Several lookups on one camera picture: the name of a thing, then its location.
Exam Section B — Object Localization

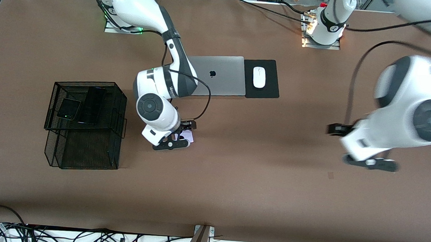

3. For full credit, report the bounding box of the lilac flip phone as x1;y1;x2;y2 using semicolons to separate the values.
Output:
179;129;195;143

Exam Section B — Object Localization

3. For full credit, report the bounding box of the black wire mesh tray organizer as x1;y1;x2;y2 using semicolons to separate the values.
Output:
41;78;130;173

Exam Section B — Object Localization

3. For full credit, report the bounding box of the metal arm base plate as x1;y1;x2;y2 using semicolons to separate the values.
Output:
104;17;144;35
301;33;342;50

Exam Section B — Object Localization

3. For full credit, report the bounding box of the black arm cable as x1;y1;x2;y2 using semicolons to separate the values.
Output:
78;0;218;123
339;13;431;129

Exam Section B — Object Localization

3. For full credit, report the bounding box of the small black flip phone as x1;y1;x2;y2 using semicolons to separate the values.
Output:
56;98;81;121

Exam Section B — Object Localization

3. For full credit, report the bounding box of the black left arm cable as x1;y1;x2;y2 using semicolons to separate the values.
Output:
339;13;431;129

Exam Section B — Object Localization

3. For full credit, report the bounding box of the black table cable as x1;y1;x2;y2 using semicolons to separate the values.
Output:
239;0;313;24

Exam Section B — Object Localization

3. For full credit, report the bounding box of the white computer mouse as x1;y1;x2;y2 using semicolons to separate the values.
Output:
252;66;267;89

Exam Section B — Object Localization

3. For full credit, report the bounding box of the silver laptop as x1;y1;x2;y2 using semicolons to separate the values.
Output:
185;53;248;99

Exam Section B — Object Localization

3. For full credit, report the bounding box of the black slab smartphone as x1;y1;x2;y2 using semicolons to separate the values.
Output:
78;86;108;126

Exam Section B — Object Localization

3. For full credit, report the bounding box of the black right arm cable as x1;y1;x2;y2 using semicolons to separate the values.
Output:
78;0;218;123

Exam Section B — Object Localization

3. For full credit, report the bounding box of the black mouse pad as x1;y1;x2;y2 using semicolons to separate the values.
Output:
242;58;282;100

